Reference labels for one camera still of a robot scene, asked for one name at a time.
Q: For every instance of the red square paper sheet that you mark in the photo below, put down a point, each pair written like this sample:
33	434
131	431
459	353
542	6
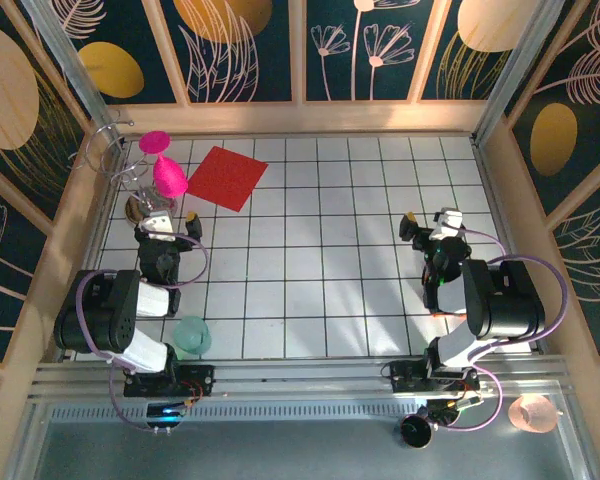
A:
226	177

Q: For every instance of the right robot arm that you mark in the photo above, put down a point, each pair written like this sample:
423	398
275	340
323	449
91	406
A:
505	300

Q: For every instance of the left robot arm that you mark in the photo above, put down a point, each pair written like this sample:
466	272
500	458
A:
100	310

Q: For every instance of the colourful snack packet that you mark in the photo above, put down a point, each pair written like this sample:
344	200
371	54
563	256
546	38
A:
450	315

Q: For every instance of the pink wine glass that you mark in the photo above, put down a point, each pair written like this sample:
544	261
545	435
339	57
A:
166	170

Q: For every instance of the black electronics module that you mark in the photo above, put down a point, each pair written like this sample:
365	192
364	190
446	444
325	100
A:
455	405
165	415

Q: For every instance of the black round cap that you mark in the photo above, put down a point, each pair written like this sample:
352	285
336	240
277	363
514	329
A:
416	429

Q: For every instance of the grey vented metal tray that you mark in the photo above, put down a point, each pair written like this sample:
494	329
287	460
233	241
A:
290	450

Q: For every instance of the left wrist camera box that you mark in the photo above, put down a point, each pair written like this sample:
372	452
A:
157	223

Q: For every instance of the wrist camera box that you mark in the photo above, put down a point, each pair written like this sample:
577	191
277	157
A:
157	223
448	222

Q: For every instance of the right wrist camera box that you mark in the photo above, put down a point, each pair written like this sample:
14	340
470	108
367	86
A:
448	222

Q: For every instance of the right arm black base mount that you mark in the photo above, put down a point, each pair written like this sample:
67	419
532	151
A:
405	375

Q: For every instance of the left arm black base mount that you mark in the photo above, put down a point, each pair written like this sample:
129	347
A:
200	380

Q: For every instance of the aluminium front rail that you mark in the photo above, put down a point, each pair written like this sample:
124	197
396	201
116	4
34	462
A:
305	372

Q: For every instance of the aluminium frame post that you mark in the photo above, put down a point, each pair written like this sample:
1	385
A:
80	70
515	70

